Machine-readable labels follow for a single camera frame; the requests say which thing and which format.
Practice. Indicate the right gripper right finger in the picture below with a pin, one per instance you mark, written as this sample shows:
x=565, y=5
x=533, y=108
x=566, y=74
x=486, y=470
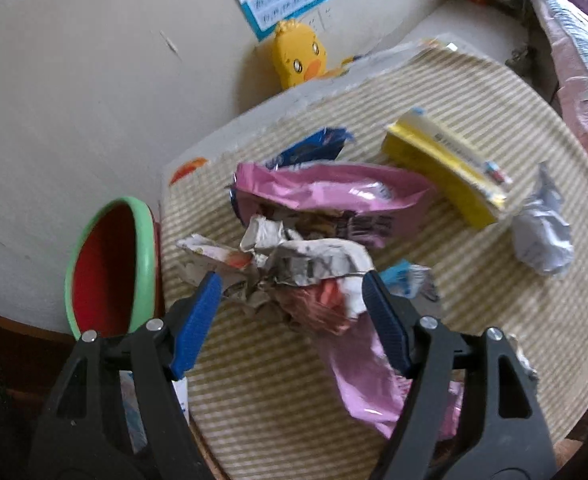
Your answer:
x=501, y=434

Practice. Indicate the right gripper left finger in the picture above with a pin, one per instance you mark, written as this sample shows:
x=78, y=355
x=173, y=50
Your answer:
x=82, y=432

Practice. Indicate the small blue white wrapper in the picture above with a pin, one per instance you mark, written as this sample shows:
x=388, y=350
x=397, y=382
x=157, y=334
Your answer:
x=415, y=283

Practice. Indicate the white paper ball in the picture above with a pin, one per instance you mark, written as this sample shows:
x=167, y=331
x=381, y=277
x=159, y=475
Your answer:
x=541, y=237

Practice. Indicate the newspaper trash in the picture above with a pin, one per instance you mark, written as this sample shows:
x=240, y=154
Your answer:
x=278, y=275

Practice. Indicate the pink snack wrapper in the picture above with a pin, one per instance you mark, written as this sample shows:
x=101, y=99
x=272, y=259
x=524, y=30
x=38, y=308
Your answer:
x=370, y=205

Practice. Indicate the yellow paper box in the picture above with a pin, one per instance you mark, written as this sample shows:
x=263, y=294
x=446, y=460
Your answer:
x=474, y=183

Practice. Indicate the blue snack wrapper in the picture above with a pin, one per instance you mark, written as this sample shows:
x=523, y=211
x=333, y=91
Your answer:
x=325, y=144

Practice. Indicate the red green trash bin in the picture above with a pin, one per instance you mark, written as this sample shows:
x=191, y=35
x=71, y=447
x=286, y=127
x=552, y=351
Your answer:
x=113, y=278

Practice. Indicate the striped beige mat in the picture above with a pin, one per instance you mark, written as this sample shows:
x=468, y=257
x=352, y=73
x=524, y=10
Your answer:
x=259, y=394

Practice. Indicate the yellow duck toy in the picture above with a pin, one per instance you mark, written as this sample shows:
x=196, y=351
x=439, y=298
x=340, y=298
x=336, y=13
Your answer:
x=297, y=53

